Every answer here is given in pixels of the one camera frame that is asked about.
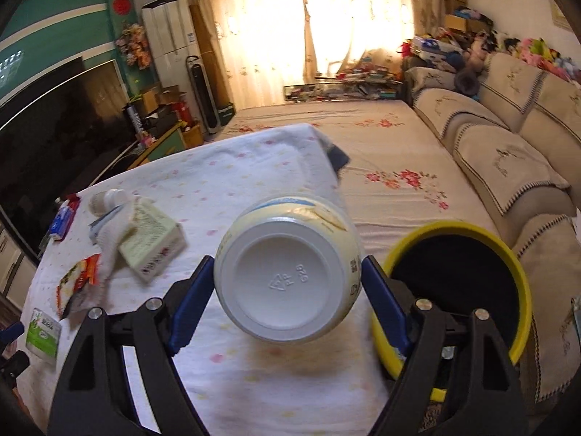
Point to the pile of plush toys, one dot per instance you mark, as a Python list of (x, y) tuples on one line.
[(452, 53)]

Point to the artificial flower bouquet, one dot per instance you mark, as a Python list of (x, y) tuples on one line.
[(134, 46)]

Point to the black tower fan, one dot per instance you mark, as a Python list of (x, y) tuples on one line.
[(203, 94)]

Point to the floral bed mat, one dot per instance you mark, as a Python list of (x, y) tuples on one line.
[(399, 176)]

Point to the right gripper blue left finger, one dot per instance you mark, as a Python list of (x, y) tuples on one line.
[(93, 396)]

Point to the cluttered low glass table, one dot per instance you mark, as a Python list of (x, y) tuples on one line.
[(358, 85)]

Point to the blue tissue pack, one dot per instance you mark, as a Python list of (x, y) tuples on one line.
[(61, 223)]

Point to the foil snack bag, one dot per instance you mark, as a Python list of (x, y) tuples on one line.
[(77, 290)]

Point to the silver blue toothpaste tube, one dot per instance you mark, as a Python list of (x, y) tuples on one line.
[(98, 224)]

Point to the white dotted tablecloth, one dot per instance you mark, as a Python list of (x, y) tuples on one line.
[(240, 385)]

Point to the black flat television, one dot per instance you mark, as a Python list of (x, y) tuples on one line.
[(57, 139)]

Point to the white cabinet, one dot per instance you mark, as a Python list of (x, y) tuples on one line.
[(172, 39)]

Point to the white round yogurt cup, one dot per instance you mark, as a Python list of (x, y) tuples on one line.
[(288, 269)]

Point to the pale green carton box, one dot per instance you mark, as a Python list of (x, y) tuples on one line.
[(153, 241)]

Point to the green white drink can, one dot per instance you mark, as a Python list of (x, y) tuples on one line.
[(43, 336)]

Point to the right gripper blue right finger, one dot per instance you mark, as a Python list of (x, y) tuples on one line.
[(483, 395)]

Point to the yellow rimmed black trash bin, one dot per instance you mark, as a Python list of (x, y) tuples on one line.
[(460, 268)]

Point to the cream floral curtains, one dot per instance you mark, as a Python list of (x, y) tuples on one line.
[(265, 45)]

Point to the small white pill bottle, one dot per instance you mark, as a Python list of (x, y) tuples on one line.
[(105, 201)]

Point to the beige sectional sofa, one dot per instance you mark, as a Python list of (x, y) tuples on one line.
[(518, 142)]

